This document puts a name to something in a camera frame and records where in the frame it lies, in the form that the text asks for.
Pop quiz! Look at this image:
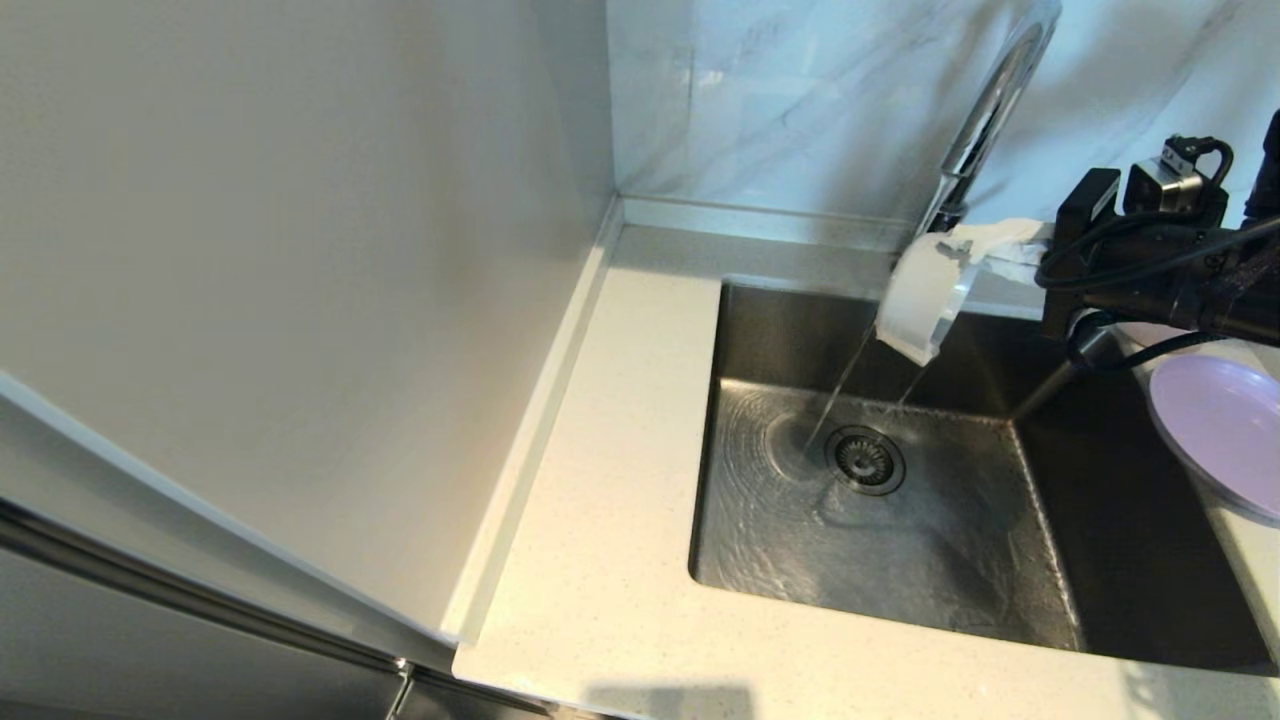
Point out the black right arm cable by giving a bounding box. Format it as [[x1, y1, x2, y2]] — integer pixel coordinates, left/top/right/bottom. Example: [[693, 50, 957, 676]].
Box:
[[1035, 210, 1280, 376]]

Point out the round metal drain strainer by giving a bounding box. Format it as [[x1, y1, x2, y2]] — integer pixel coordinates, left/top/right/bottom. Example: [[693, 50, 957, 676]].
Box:
[[826, 426, 908, 497]]

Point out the purple plate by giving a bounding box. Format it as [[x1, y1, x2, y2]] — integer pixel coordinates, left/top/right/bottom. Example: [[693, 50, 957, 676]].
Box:
[[1148, 355, 1280, 526]]

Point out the chrome door trim bar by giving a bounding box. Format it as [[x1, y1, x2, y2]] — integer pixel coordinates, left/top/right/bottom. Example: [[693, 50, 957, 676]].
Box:
[[0, 500, 413, 676]]

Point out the grey steel appliance door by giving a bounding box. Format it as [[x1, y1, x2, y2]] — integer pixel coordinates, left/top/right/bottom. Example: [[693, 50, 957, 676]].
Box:
[[0, 550, 401, 720]]

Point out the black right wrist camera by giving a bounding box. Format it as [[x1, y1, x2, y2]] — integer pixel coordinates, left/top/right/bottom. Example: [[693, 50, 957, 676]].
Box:
[[1122, 135, 1236, 229]]

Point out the running water stream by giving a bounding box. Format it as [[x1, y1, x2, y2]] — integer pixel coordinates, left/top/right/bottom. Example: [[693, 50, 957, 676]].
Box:
[[800, 320, 931, 459]]

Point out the stainless steel sink basin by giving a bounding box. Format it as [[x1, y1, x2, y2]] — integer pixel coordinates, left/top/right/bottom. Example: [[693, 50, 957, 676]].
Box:
[[687, 278, 1279, 676]]

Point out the white tall cabinet side panel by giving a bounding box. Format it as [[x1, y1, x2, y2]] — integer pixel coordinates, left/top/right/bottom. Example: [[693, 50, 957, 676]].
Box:
[[0, 0, 616, 646]]

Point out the pink bowl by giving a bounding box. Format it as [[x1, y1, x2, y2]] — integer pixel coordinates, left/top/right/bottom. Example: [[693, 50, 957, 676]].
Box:
[[875, 233, 981, 367]]

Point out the chrome kitchen faucet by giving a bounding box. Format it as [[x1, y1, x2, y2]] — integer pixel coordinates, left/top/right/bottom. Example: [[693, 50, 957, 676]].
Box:
[[915, 0, 1063, 241]]

